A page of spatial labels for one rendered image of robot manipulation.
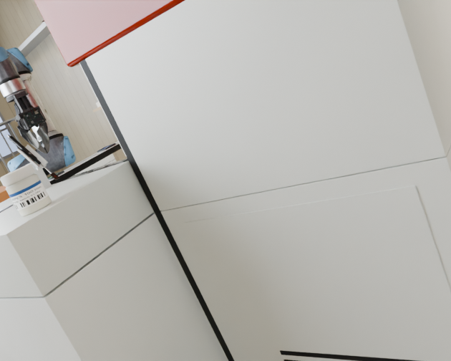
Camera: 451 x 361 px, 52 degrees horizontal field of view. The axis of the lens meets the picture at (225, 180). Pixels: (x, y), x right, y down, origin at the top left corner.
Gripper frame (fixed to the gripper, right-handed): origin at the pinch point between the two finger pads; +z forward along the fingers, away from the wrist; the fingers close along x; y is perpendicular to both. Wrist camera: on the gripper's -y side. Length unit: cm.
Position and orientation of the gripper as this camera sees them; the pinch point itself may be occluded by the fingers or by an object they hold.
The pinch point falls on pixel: (44, 150)
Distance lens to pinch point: 170.4
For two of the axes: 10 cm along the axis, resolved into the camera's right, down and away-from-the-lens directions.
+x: 7.4, -4.6, 4.8
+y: 5.4, -0.2, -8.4
